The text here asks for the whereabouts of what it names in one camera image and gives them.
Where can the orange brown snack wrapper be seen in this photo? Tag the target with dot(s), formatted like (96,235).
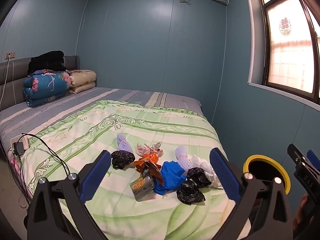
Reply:
(153,172)

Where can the orange plastic bag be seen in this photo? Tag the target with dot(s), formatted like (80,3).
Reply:
(150,158)

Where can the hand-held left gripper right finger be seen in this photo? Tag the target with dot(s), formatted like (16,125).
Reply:
(225,175)

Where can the wall power socket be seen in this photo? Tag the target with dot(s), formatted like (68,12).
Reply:
(10,54)

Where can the white power strip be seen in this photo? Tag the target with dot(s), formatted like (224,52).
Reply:
(25,141)

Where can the blue floral folded quilt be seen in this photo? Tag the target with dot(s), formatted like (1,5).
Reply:
(45,86)

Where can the black plastic bag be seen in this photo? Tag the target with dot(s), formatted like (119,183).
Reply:
(198,176)
(122,158)
(190,192)

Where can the green patterned blanket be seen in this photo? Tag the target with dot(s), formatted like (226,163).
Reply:
(150,130)

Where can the yellow rimmed trash bin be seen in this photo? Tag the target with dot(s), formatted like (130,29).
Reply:
(265,170)

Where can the grey padded headboard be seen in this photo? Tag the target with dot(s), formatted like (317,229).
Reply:
(12,72)

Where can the red paper window decal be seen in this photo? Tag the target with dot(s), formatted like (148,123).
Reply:
(285,27)

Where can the green yellow snack box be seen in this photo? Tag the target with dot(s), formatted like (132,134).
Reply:
(141,187)

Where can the black power adapter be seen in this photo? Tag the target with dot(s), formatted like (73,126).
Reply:
(18,148)

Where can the brown framed window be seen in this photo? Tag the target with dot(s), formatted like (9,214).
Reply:
(290,42)

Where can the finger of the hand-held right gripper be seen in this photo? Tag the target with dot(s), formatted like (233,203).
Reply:
(296,153)
(313,157)

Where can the beige folded quilt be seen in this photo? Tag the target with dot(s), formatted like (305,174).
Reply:
(83,78)

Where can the person's right hand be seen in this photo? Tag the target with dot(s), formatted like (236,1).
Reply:
(303,202)

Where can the white tissue paper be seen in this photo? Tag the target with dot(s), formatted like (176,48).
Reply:
(203,163)

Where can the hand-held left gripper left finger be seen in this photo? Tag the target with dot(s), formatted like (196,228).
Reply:
(96,173)

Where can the blue plastic bag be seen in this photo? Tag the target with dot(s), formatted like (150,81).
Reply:
(171,177)

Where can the black clothes pile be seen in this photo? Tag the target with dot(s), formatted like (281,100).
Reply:
(47,61)

